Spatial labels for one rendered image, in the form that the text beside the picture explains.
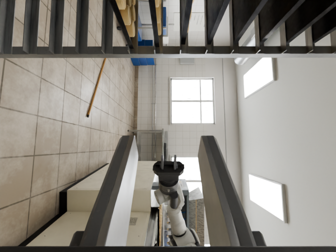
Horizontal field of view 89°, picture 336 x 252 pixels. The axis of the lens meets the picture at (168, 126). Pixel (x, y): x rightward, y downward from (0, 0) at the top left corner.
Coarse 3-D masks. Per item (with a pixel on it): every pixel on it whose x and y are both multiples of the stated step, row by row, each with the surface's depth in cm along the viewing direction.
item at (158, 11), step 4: (156, 0) 43; (160, 0) 57; (156, 4) 44; (160, 4) 55; (156, 8) 47; (160, 8) 55; (156, 12) 48; (160, 12) 55; (156, 16) 48; (160, 16) 56; (160, 20) 55; (160, 24) 55; (160, 28) 55; (160, 32) 56
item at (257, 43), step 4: (256, 16) 60; (256, 20) 60; (256, 24) 60; (256, 28) 60; (256, 32) 60; (256, 36) 60; (256, 40) 60; (256, 44) 60; (260, 44) 61; (256, 48) 60; (260, 48) 61; (256, 52) 60; (260, 52) 61
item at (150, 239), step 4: (152, 208) 160; (156, 208) 160; (152, 212) 153; (156, 212) 152; (152, 216) 146; (156, 216) 146; (152, 220) 140; (156, 220) 140; (148, 224) 134; (152, 224) 134; (148, 228) 129; (152, 228) 129; (148, 232) 124; (152, 232) 124; (148, 236) 120; (152, 236) 120; (148, 240) 115; (152, 240) 115; (144, 244) 112; (148, 244) 112; (152, 244) 111
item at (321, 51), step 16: (16, 48) 61; (64, 48) 61; (96, 48) 61; (112, 48) 61; (144, 48) 61; (176, 48) 61; (192, 48) 61; (224, 48) 61; (240, 48) 61; (272, 48) 61; (304, 48) 61; (320, 48) 61
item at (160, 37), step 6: (162, 0) 62; (162, 6) 62; (162, 12) 62; (162, 18) 62; (162, 24) 62; (162, 30) 62; (162, 36) 61; (162, 42) 61; (156, 48) 61; (162, 48) 61
